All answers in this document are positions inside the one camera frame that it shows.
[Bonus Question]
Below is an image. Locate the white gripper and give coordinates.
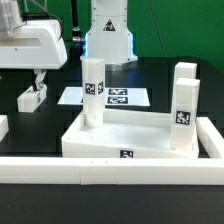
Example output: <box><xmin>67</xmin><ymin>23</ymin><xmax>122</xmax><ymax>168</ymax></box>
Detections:
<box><xmin>0</xmin><ymin>20</ymin><xmax>67</xmax><ymax>91</ymax></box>

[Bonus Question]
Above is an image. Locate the white desk top tray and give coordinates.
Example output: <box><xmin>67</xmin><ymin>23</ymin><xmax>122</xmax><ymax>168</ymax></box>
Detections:
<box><xmin>61</xmin><ymin>109</ymin><xmax>199</xmax><ymax>159</ymax></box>

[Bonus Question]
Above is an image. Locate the white left fence bar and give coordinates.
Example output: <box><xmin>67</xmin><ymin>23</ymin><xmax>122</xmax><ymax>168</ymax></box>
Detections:
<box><xmin>0</xmin><ymin>115</ymin><xmax>9</xmax><ymax>142</ymax></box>

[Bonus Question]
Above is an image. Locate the white fence bar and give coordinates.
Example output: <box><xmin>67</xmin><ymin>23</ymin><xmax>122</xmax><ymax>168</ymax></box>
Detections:
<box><xmin>196</xmin><ymin>117</ymin><xmax>224</xmax><ymax>159</ymax></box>
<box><xmin>0</xmin><ymin>157</ymin><xmax>224</xmax><ymax>185</ymax></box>
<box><xmin>0</xmin><ymin>115</ymin><xmax>9</xmax><ymax>142</ymax></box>

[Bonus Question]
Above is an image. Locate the fiducial marker sheet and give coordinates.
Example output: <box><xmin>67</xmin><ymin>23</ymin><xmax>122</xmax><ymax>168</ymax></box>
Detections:
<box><xmin>58</xmin><ymin>87</ymin><xmax>150</xmax><ymax>106</ymax></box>

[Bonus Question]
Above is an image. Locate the white front fence bar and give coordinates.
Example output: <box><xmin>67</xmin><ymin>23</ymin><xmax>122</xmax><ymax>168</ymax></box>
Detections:
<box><xmin>0</xmin><ymin>157</ymin><xmax>224</xmax><ymax>185</ymax></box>

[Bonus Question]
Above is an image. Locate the white right fence bar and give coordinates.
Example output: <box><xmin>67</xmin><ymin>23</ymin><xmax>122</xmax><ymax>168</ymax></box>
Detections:
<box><xmin>196</xmin><ymin>117</ymin><xmax>224</xmax><ymax>159</ymax></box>

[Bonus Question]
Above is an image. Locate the black cable connector post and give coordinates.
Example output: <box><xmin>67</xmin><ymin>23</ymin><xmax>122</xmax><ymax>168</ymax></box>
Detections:
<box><xmin>70</xmin><ymin>0</ymin><xmax>83</xmax><ymax>61</ymax></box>

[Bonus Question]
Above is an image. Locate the black cable bundle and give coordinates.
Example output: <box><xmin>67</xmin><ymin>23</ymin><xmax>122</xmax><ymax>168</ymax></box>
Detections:
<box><xmin>63</xmin><ymin>37</ymin><xmax>84</xmax><ymax>45</ymax></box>

